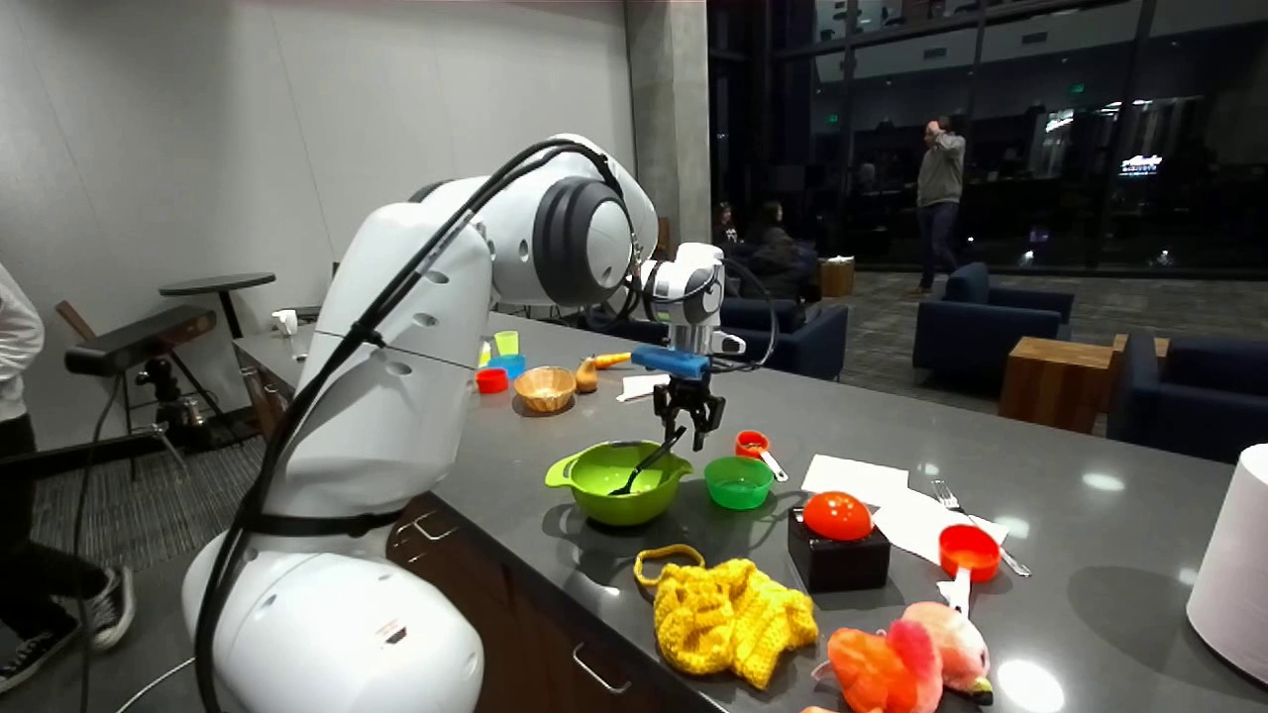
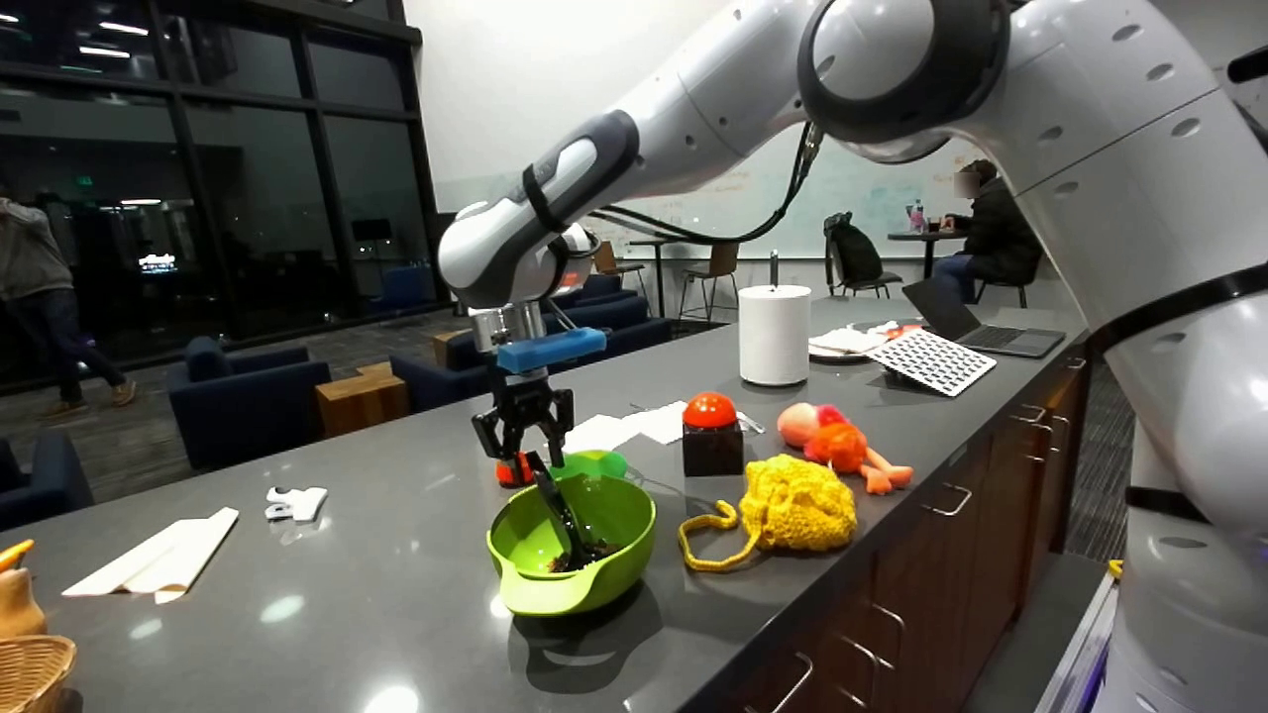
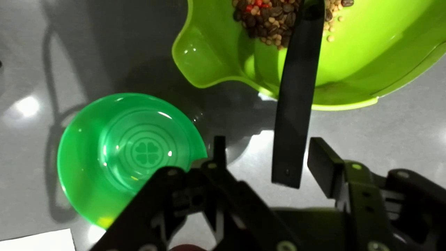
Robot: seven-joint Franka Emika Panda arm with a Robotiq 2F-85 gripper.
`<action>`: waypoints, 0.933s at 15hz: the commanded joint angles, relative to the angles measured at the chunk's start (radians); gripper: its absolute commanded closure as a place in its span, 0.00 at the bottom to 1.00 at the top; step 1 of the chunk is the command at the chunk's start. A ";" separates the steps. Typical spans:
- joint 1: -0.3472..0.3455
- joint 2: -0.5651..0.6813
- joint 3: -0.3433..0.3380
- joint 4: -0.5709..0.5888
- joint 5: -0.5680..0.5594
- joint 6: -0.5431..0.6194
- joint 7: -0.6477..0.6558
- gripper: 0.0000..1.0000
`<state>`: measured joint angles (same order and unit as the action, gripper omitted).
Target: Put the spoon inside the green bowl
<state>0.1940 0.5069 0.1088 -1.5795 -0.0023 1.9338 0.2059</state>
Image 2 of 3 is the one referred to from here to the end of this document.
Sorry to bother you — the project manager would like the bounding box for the brown bean food mix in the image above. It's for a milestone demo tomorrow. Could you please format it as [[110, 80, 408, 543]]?
[[558, 532, 624, 574]]

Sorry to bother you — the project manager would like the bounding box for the navy armchair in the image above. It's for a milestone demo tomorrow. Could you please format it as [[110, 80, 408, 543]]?
[[167, 331, 332, 473]]

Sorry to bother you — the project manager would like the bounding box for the large green spouted bowl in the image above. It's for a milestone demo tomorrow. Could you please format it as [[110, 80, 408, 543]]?
[[484, 469, 662, 623]]

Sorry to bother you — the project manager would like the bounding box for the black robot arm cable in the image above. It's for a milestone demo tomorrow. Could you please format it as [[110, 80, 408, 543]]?
[[591, 120, 831, 250]]

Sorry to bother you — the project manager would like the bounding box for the small green cup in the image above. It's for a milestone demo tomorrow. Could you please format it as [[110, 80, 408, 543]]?
[[551, 446, 634, 485]]

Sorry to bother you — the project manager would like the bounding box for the crumpled white wrapper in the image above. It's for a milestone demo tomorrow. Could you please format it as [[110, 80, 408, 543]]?
[[257, 483, 328, 528]]

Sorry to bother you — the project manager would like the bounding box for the wooden cube side table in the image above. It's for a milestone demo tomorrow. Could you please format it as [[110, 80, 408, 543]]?
[[315, 355, 412, 438]]

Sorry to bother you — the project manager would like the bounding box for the dark armchair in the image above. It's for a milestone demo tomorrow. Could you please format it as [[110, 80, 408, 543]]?
[[0, 430, 95, 534]]

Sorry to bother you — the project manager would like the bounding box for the yellow knitted net bag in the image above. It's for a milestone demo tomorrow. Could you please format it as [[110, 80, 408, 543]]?
[[673, 451, 865, 579]]

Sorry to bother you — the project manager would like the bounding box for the black backpack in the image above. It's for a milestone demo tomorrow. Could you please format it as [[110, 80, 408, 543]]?
[[821, 208, 904, 296]]

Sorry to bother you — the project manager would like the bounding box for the black plastic spoon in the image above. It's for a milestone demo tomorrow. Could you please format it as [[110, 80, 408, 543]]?
[[526, 451, 608, 574]]

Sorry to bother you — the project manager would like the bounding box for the dark open laptop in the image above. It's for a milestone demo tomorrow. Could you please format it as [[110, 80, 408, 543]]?
[[900, 273, 1072, 364]]

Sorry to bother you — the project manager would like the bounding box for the dark chair of seated person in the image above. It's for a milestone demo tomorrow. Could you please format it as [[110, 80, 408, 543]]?
[[982, 269, 1045, 314]]

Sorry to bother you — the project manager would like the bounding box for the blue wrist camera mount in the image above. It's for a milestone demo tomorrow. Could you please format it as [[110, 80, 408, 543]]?
[[490, 324, 611, 381]]

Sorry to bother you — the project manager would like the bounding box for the white purple panel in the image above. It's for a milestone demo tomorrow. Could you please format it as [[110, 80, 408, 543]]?
[[1036, 559, 1131, 713]]

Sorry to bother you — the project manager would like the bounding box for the dark high table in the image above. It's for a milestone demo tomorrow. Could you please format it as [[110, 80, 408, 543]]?
[[883, 225, 962, 282]]

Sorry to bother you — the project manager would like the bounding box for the white keyboard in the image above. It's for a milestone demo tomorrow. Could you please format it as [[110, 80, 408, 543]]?
[[865, 324, 998, 401]]

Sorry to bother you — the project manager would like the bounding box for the white paper towel roll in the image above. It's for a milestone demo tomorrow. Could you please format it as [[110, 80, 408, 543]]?
[[735, 282, 817, 392]]

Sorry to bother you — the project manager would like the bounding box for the standing person in grey top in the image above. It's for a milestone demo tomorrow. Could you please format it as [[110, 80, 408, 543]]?
[[0, 195, 139, 411]]

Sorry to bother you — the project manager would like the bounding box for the folded white napkin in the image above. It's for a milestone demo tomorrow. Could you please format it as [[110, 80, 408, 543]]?
[[54, 501, 243, 611]]

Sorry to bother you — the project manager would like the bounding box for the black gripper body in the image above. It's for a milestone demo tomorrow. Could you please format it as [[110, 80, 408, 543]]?
[[468, 370, 580, 446]]

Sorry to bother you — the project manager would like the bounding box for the black box with red dome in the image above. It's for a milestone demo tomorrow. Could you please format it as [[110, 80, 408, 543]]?
[[677, 389, 751, 479]]

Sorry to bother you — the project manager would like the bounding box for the tan chair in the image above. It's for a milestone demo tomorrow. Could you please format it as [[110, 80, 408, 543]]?
[[587, 238, 645, 282]]

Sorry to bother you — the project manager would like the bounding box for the navy sofa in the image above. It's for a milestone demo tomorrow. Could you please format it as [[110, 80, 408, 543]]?
[[394, 282, 673, 411]]

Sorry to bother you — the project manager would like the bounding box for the brown counter cabinet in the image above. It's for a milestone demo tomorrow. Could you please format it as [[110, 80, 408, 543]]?
[[686, 314, 1103, 713]]

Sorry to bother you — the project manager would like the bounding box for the round dark bistro table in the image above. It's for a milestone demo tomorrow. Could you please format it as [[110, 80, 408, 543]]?
[[625, 234, 688, 322]]

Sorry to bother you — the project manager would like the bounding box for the tan wooden figure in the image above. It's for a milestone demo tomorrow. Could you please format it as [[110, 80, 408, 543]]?
[[0, 534, 53, 642]]

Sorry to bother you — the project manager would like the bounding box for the seated person in dark jacket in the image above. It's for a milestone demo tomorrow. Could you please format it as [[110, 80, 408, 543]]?
[[928, 154, 1050, 310]]

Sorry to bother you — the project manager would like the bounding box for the orange pink plush toy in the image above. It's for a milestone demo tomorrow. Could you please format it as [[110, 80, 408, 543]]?
[[773, 401, 914, 497]]

